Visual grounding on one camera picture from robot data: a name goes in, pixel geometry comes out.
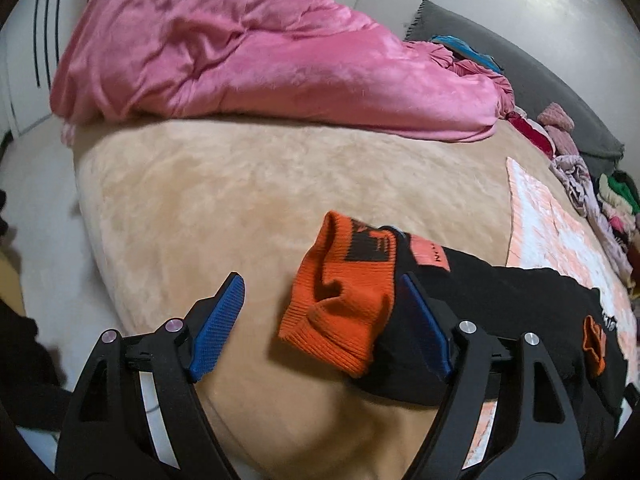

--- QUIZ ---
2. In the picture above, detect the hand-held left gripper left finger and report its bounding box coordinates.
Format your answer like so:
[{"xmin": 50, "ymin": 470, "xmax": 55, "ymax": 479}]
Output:
[{"xmin": 55, "ymin": 272, "xmax": 246, "ymax": 480}]

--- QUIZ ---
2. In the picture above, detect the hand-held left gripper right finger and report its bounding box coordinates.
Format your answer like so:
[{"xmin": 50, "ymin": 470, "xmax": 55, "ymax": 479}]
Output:
[{"xmin": 397, "ymin": 271, "xmax": 586, "ymax": 480}]

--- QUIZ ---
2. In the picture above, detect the black garment with orange cuffs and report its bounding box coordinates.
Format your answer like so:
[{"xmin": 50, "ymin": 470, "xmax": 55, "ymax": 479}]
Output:
[{"xmin": 277, "ymin": 211, "xmax": 632, "ymax": 466}]

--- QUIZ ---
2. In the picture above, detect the pile of folded clothes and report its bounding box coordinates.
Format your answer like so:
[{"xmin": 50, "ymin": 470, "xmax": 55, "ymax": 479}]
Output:
[{"xmin": 595, "ymin": 170, "xmax": 640, "ymax": 261}]

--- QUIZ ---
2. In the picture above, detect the beige plush blanket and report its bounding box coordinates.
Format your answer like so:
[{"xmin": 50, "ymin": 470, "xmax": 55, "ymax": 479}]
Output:
[{"xmin": 72, "ymin": 119, "xmax": 521, "ymax": 480}]

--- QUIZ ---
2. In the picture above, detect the peach white patterned blanket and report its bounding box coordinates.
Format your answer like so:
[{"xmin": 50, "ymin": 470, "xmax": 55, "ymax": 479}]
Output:
[{"xmin": 470, "ymin": 156, "xmax": 638, "ymax": 461}]

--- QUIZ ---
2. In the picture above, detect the lilac crumpled garment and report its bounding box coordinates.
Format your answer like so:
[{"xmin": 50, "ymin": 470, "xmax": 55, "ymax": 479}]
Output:
[{"xmin": 550, "ymin": 155, "xmax": 636, "ymax": 286}]

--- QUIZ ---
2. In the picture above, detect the red cloth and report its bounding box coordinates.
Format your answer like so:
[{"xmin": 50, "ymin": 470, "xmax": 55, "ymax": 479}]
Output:
[{"xmin": 505, "ymin": 110, "xmax": 556, "ymax": 158}]

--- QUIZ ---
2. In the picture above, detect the light pink cloth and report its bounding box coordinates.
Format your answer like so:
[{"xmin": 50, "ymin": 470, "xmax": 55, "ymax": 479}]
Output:
[{"xmin": 545, "ymin": 127, "xmax": 580, "ymax": 157}]

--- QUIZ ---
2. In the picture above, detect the pink fluffy cloth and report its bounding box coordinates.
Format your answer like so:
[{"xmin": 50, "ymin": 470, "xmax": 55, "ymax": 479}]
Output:
[{"xmin": 537, "ymin": 102, "xmax": 576, "ymax": 133}]

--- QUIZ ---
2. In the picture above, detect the pink velvet blanket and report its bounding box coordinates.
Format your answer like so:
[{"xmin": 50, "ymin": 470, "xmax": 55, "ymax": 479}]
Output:
[{"xmin": 50, "ymin": 0, "xmax": 516, "ymax": 142}]

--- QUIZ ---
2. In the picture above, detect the blue cloth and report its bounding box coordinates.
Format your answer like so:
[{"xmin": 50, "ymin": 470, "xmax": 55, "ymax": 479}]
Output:
[{"xmin": 431, "ymin": 35, "xmax": 503, "ymax": 73}]

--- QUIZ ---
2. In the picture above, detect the grey blanket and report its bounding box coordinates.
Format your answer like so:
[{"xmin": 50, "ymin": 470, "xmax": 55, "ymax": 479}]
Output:
[{"xmin": 404, "ymin": 0, "xmax": 626, "ymax": 176}]

